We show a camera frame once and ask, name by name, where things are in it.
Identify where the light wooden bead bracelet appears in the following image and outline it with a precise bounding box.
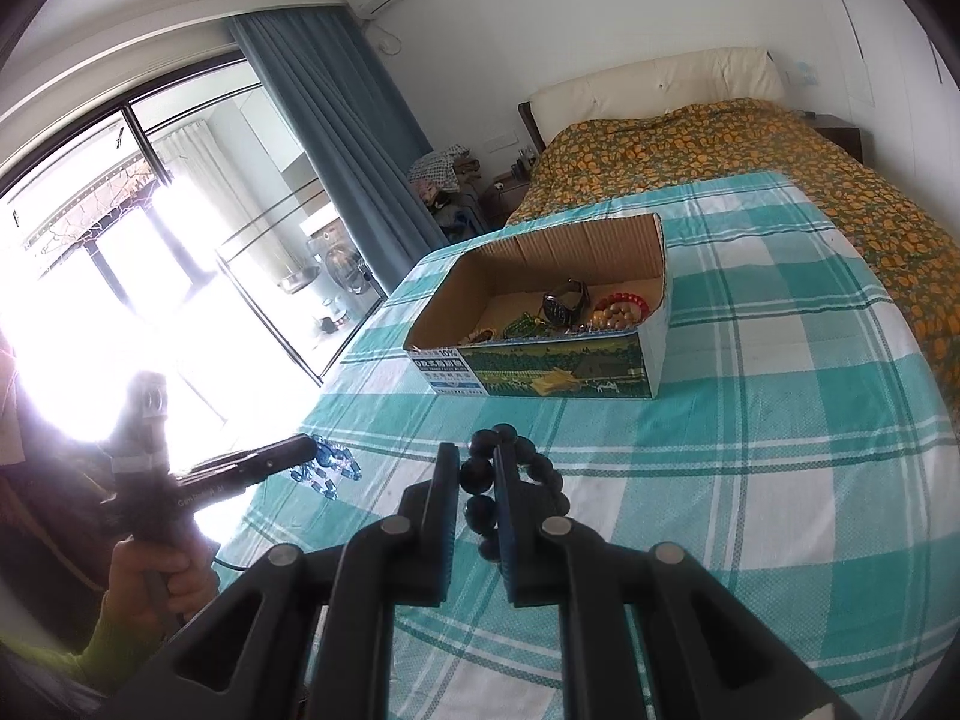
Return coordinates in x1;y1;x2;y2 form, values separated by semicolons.
584;299;643;334

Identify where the white wardrobe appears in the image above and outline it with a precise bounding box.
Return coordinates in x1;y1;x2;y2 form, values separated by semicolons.
830;0;958;205

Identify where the green sleeved left forearm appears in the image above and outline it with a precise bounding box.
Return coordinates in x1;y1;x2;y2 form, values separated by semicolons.
2;601;163;694

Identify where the washing machine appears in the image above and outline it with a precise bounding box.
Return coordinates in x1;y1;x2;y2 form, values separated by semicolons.
308;224;376;296

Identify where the teal plaid bed cloth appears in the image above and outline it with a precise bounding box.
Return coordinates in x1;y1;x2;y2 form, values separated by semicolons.
220;172;958;718

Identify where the clothes pile on chair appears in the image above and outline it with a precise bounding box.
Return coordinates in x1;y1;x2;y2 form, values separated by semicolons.
407;143;488;242

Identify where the blue crystal bracelet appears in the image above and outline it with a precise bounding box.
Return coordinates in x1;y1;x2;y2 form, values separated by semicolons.
288;437;363;503

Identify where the cardboard box with print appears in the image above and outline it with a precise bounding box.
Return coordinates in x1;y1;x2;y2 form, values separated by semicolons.
404;213;672;400

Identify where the red bead bracelet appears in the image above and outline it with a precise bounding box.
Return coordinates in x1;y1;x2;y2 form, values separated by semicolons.
595;287;653;317

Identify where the green glass bead bracelet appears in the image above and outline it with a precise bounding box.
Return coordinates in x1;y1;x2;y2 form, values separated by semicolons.
499;308;554;340

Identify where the black wrist watch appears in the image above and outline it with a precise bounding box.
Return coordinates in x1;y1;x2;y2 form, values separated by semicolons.
542;280;590;330

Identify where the person's left hand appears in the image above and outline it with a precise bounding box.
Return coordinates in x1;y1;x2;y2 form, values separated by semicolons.
103;532;220;634

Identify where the right wooden nightstand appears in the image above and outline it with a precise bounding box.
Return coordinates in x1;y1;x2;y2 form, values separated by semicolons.
802;110;864;163

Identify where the left wooden nightstand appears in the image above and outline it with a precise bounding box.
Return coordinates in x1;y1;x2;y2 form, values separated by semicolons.
478;174;530;231

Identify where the wooden nightstand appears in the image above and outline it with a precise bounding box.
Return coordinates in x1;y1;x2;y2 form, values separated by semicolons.
478;174;530;231
802;110;864;163

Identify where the glass sliding door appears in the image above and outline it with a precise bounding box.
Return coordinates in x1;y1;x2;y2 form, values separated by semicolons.
122;58;392;387

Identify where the blue-grey curtain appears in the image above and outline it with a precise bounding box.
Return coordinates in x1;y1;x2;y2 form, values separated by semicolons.
228;7;448;293

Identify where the black bead bracelet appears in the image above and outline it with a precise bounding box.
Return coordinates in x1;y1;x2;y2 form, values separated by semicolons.
455;422;571;563

